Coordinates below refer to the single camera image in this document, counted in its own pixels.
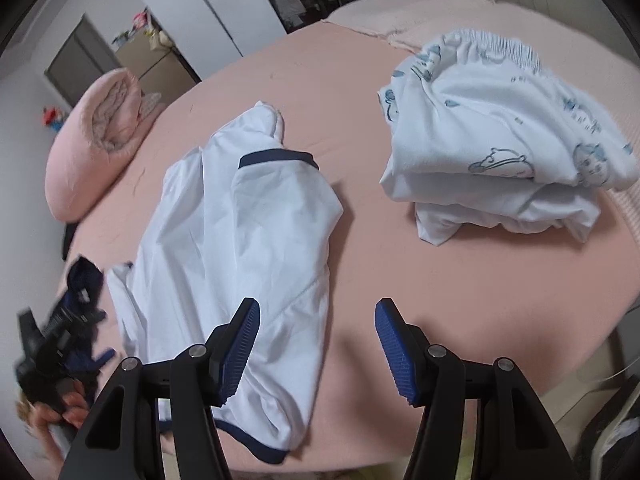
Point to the white shirt with navy trim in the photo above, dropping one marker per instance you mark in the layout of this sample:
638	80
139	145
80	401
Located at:
240	240

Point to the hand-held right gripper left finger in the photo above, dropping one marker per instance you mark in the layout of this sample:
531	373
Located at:
240	350

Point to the grey door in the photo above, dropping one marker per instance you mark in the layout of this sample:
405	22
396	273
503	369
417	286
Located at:
75	65

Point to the white wardrobe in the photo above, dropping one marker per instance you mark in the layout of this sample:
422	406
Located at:
200	10

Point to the pink doll toy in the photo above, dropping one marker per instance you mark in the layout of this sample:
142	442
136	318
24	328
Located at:
141	21

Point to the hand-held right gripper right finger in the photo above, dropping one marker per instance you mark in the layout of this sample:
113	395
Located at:
395	350

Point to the person's left hand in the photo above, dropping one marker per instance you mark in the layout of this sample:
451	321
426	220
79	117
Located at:
60	410

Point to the white blue-print pants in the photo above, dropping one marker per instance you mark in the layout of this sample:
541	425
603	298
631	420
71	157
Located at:
475	125

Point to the beige cabinet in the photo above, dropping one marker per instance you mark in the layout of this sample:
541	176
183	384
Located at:
150	62

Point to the pink folded quilt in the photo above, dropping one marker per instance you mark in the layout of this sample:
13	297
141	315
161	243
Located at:
75	170

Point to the pink bed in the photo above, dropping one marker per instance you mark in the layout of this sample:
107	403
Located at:
400	270

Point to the red toy figure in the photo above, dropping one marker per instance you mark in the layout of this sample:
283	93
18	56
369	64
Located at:
52	117

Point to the dark bag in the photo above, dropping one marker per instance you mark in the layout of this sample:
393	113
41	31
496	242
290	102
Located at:
610	435

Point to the cream toy on cabinet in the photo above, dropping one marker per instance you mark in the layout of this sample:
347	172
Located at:
161	40

